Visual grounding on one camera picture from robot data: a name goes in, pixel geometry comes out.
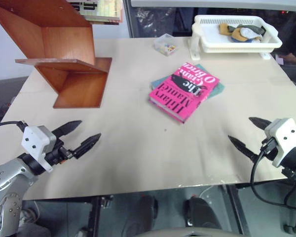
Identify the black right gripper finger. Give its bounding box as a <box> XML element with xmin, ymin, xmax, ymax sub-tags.
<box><xmin>227</xmin><ymin>135</ymin><xmax>259</xmax><ymax>162</ymax></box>
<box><xmin>249</xmin><ymin>117</ymin><xmax>272</xmax><ymax>130</ymax></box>

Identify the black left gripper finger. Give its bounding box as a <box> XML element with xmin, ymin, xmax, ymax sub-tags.
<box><xmin>72</xmin><ymin>133</ymin><xmax>102</xmax><ymax>159</ymax></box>
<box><xmin>52</xmin><ymin>120</ymin><xmax>83</xmax><ymax>139</ymax></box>

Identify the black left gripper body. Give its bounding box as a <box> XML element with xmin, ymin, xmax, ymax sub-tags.
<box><xmin>45</xmin><ymin>140</ymin><xmax>76</xmax><ymax>166</ymax></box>

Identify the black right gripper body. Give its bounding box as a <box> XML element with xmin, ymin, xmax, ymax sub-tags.
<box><xmin>257</xmin><ymin>136</ymin><xmax>278</xmax><ymax>161</ymax></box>

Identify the teal book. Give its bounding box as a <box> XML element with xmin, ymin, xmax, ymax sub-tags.
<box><xmin>150</xmin><ymin>63</ymin><xmax>225</xmax><ymax>100</ymax></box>

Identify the pink hardcover book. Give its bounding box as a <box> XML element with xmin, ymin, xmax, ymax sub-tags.
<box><xmin>148</xmin><ymin>62</ymin><xmax>221</xmax><ymax>124</ymax></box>

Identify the wooden zigzag shelf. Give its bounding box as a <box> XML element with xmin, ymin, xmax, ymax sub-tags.
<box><xmin>0</xmin><ymin>0</ymin><xmax>113</xmax><ymax>109</ymax></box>

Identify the beige table cover sheet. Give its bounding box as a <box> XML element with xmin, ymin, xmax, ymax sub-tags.
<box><xmin>0</xmin><ymin>37</ymin><xmax>296</xmax><ymax>201</ymax></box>

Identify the dark rounded shape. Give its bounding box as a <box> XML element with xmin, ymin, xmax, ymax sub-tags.
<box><xmin>184</xmin><ymin>196</ymin><xmax>221</xmax><ymax>233</ymax></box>

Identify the white cloth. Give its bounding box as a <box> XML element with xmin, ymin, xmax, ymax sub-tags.
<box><xmin>238</xmin><ymin>28</ymin><xmax>257</xmax><ymax>40</ymax></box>

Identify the white plastic basket rack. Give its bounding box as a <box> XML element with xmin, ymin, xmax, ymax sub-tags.
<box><xmin>187</xmin><ymin>14</ymin><xmax>283</xmax><ymax>61</ymax></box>

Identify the grey cloth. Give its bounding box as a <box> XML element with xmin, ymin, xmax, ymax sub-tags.
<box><xmin>232</xmin><ymin>23</ymin><xmax>265</xmax><ymax>35</ymax></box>

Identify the grey robot torso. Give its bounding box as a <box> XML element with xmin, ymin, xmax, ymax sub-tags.
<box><xmin>148</xmin><ymin>228</ymin><xmax>235</xmax><ymax>237</ymax></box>

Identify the mustard yellow cloth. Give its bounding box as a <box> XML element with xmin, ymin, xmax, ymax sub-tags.
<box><xmin>218</xmin><ymin>22</ymin><xmax>248</xmax><ymax>43</ymax></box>

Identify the clear plastic box with beads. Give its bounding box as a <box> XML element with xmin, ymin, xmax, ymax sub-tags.
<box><xmin>152</xmin><ymin>33</ymin><xmax>181</xmax><ymax>57</ymax></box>

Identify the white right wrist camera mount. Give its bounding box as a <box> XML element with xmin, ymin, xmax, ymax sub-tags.
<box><xmin>264</xmin><ymin>118</ymin><xmax>296</xmax><ymax>169</ymax></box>

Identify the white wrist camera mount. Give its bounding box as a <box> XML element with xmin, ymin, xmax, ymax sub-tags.
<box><xmin>21</xmin><ymin>125</ymin><xmax>57</xmax><ymax>173</ymax></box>
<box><xmin>264</xmin><ymin>118</ymin><xmax>296</xmax><ymax>169</ymax></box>

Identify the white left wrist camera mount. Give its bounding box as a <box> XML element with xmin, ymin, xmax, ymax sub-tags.
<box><xmin>21</xmin><ymin>125</ymin><xmax>57</xmax><ymax>173</ymax></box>

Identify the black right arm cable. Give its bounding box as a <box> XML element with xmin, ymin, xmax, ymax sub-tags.
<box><xmin>250</xmin><ymin>144</ymin><xmax>296</xmax><ymax>234</ymax></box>

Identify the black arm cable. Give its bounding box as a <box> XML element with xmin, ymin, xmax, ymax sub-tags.
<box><xmin>0</xmin><ymin>120</ymin><xmax>26</xmax><ymax>132</ymax></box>
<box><xmin>250</xmin><ymin>144</ymin><xmax>296</xmax><ymax>234</ymax></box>

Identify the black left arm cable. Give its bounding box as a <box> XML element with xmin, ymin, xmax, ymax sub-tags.
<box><xmin>0</xmin><ymin>120</ymin><xmax>26</xmax><ymax>132</ymax></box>

